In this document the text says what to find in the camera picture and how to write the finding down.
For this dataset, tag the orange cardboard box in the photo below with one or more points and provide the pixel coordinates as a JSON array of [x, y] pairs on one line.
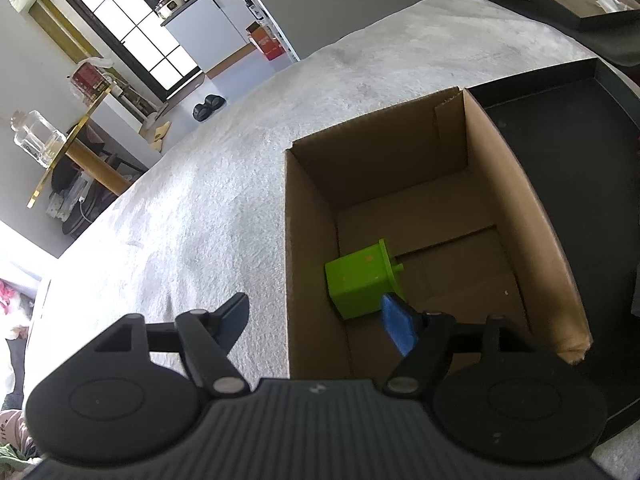
[[265, 42]]

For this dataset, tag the round table with gold rim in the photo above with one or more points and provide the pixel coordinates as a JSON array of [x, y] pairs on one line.
[[95, 160]]

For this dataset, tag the brown cardboard box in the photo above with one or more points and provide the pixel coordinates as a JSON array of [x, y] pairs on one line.
[[400, 160]]

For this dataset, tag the red carton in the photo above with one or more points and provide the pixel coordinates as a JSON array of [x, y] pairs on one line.
[[87, 80]]

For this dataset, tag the white cabinet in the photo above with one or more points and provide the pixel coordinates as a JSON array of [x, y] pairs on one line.
[[225, 30]]

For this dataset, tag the green cube toy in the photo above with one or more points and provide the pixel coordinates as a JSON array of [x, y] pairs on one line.
[[357, 280]]

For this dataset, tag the black slipper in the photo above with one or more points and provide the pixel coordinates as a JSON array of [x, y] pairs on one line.
[[202, 111], [215, 101]]

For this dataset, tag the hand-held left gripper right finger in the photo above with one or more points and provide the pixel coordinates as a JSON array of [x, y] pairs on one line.
[[400, 325]]

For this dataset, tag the white fluffy blanket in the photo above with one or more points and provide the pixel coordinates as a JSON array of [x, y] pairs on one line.
[[200, 185]]

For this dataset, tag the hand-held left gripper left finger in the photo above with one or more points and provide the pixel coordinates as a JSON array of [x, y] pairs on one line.
[[235, 317]]

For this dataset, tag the black framed glass door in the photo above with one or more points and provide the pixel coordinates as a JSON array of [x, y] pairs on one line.
[[140, 25]]

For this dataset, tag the dark spray bottle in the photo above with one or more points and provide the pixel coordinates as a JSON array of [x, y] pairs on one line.
[[246, 1]]

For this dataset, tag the clear glass jar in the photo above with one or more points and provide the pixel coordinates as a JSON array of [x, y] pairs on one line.
[[37, 137]]

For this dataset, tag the beige slipper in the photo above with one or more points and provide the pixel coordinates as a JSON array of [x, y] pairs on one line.
[[161, 135]]

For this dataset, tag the pink cloth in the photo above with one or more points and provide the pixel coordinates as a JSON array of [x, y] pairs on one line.
[[10, 295]]

